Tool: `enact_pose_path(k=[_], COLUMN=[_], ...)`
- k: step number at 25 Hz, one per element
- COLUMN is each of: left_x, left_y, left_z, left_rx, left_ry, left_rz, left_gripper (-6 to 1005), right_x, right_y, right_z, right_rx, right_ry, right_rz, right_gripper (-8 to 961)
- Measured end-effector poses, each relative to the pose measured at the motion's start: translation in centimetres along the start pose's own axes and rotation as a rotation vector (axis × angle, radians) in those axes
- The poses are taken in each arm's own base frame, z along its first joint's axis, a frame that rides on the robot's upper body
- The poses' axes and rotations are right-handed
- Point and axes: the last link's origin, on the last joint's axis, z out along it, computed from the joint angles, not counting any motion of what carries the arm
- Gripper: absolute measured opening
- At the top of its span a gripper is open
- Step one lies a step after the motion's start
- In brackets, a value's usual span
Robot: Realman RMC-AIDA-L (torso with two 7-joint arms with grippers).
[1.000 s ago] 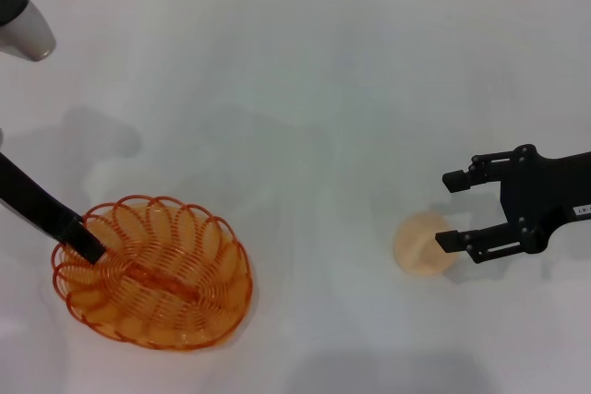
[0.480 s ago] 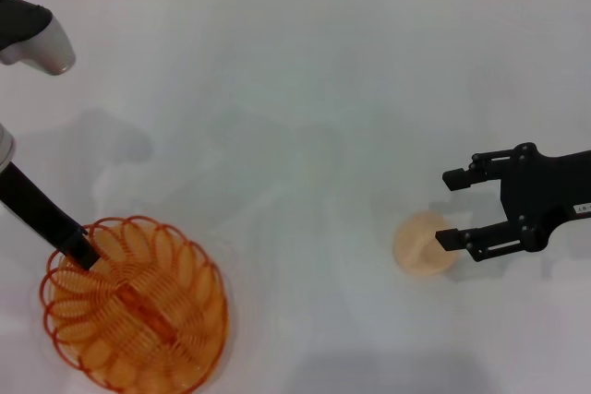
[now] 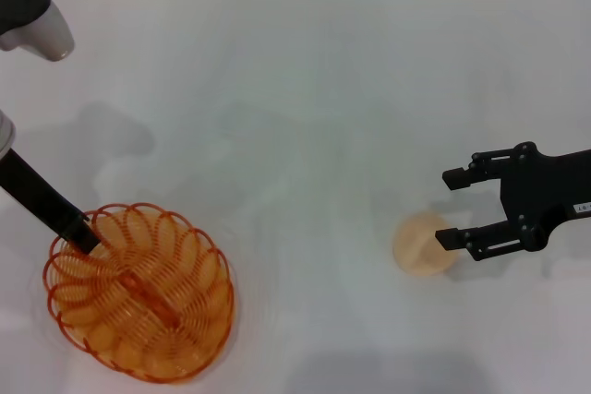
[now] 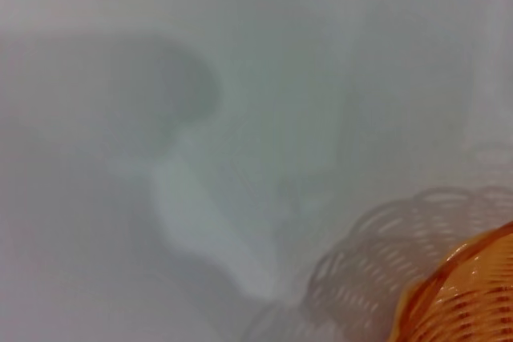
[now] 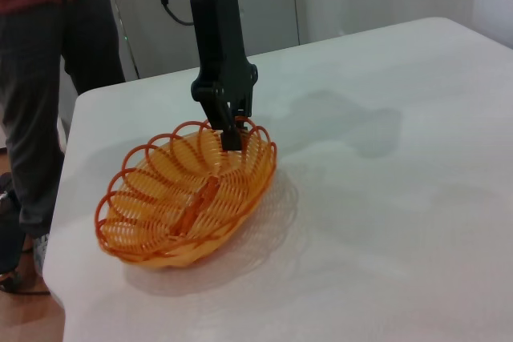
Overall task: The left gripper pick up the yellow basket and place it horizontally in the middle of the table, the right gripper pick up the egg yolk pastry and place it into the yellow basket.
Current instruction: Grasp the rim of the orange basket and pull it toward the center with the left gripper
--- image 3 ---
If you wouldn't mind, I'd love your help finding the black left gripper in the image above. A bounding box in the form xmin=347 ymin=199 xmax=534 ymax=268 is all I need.
xmin=0 ymin=148 xmax=102 ymax=255

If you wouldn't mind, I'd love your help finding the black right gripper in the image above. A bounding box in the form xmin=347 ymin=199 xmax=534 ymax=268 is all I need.
xmin=436 ymin=140 xmax=591 ymax=262

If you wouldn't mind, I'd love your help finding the pale round bread bun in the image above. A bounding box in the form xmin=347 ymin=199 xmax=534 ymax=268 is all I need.
xmin=392 ymin=211 xmax=456 ymax=278

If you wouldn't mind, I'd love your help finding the orange wire basket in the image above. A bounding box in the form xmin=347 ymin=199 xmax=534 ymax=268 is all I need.
xmin=43 ymin=202 xmax=235 ymax=373

